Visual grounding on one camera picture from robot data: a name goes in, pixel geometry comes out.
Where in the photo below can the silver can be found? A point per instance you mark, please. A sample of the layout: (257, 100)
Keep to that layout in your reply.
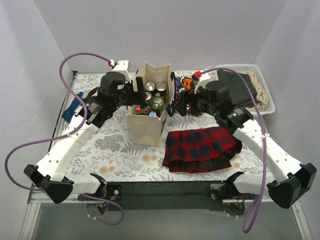
(162, 89)
(150, 87)

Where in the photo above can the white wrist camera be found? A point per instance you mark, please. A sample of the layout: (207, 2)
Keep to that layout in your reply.
(204, 79)
(123, 67)

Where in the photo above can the white plastic basket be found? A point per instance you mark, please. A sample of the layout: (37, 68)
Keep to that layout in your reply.
(252, 68)

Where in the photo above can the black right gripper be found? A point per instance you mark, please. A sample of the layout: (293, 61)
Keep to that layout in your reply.
(191, 103)

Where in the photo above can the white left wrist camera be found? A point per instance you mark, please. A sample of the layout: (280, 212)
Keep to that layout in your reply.
(123, 67)

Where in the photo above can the silver top can right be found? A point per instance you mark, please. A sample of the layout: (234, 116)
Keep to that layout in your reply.
(162, 89)

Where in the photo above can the silver top can left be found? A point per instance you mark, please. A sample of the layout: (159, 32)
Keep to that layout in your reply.
(150, 87)

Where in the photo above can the blue cap Pocari bottle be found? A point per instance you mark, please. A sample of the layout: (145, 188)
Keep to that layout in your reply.
(152, 114)

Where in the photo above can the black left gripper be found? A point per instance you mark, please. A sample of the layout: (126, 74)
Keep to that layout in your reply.
(133, 92)

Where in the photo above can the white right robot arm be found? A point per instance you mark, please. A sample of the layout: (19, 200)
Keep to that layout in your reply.
(290, 178)

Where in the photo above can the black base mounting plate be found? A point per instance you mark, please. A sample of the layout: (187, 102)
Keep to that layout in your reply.
(170, 195)

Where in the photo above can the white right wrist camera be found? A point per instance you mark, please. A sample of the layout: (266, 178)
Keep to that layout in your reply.
(204, 79)

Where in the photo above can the red plaid skirt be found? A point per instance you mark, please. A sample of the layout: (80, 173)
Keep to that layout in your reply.
(200, 150)

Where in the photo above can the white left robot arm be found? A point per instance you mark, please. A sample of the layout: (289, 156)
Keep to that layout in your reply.
(49, 174)

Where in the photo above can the beige canvas tote bag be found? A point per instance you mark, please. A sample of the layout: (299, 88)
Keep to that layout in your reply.
(145, 129)

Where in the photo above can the green Perrier bottle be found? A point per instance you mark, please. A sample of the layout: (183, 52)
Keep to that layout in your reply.
(145, 109)

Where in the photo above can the dark grey dotted cloth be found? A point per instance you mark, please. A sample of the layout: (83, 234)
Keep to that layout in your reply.
(238, 92)

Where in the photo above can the blue folded garment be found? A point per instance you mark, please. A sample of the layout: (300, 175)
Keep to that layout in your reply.
(69, 112)

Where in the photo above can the floral tablecloth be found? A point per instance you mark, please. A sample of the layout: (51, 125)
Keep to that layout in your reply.
(111, 154)

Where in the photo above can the beige cloth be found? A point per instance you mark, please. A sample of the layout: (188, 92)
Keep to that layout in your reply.
(261, 95)

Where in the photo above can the orange black patterned garment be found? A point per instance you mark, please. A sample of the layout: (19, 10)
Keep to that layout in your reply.
(184, 83)

